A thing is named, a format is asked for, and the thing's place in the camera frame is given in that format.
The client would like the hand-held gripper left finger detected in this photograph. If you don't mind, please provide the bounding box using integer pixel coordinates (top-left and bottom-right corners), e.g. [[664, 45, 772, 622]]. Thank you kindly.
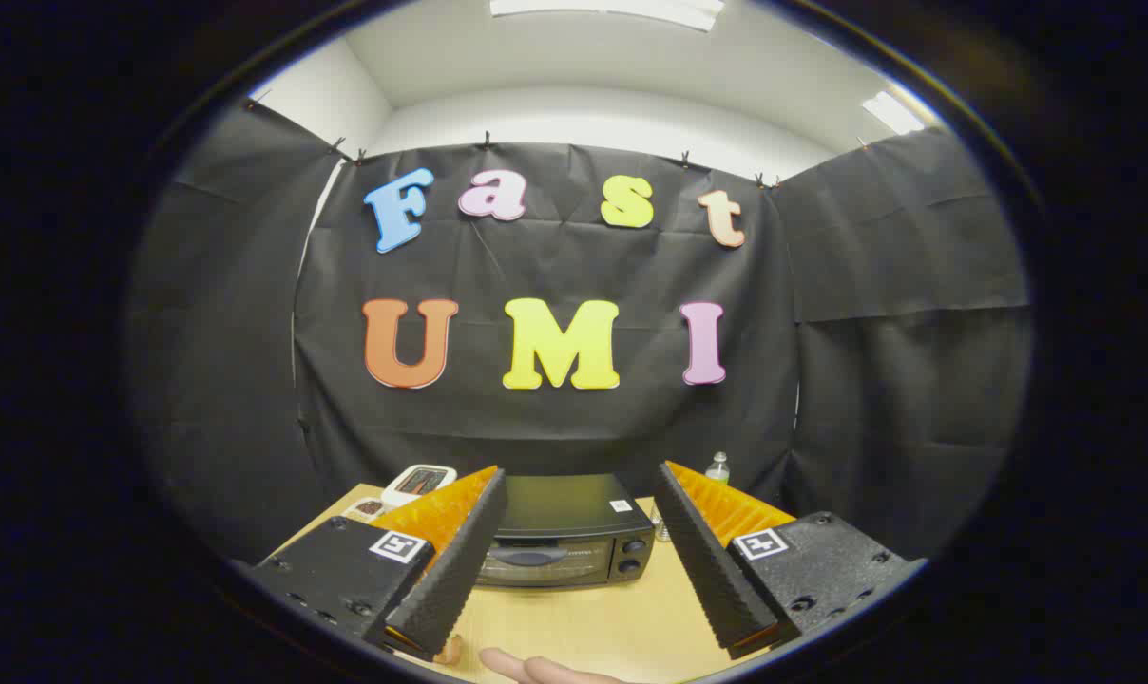
[[251, 465, 508, 663]]

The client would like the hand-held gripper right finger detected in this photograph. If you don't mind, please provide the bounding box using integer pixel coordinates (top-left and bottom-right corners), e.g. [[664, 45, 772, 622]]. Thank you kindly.
[[654, 461, 927, 659]]

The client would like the black toaster oven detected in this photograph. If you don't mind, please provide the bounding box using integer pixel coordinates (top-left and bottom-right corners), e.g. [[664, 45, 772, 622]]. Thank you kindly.
[[474, 473, 656, 590]]

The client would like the white pop-up toaster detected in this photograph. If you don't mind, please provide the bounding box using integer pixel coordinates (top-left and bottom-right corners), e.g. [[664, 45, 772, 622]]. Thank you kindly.
[[381, 464, 458, 509]]

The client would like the ceiling light panel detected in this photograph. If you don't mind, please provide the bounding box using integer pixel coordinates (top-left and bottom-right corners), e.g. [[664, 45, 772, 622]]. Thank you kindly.
[[864, 91, 925, 135], [490, 0, 725, 31]]

